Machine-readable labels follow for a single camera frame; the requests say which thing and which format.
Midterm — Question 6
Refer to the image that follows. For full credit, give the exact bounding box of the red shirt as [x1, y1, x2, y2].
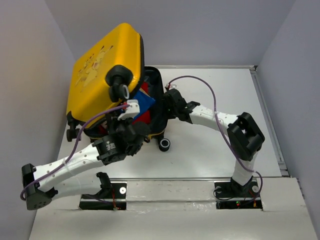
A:
[93, 82, 155, 124]

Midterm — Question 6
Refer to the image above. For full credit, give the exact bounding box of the blue printed shirt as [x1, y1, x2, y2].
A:
[133, 90, 156, 120]

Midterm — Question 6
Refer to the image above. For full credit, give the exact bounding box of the yellow hard-shell suitcase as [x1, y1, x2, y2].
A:
[65, 22, 171, 152]

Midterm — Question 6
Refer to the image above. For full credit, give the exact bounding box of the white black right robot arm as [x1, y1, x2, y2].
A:
[163, 88, 265, 196]

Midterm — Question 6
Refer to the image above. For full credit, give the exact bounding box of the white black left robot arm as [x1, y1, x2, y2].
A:
[20, 118, 151, 211]

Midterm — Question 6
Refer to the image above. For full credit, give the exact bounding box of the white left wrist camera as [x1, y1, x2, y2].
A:
[117, 99, 140, 121]

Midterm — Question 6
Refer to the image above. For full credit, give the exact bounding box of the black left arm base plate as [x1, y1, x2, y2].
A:
[78, 181, 127, 211]

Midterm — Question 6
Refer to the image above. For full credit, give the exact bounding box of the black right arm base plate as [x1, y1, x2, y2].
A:
[213, 180, 263, 210]

